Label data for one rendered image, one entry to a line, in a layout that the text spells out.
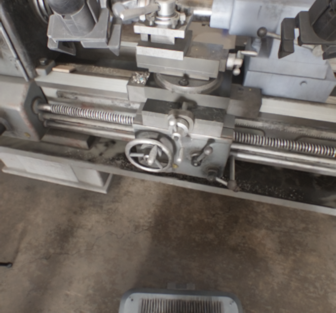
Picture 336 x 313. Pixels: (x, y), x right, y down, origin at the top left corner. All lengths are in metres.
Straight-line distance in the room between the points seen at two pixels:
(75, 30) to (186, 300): 1.09
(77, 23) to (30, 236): 1.48
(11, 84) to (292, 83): 1.20
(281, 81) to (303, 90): 0.10
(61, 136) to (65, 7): 1.11
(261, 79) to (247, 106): 0.13
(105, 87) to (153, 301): 0.94
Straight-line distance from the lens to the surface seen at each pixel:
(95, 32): 0.51
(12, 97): 1.31
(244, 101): 1.00
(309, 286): 1.69
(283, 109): 1.09
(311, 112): 1.12
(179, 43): 0.93
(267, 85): 1.10
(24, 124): 1.34
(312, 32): 0.54
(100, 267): 1.58
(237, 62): 0.95
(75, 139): 1.46
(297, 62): 1.10
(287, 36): 0.55
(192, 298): 1.24
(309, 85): 1.13
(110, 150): 1.44
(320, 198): 1.43
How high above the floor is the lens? 1.48
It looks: 49 degrees down
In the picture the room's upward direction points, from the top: straight up
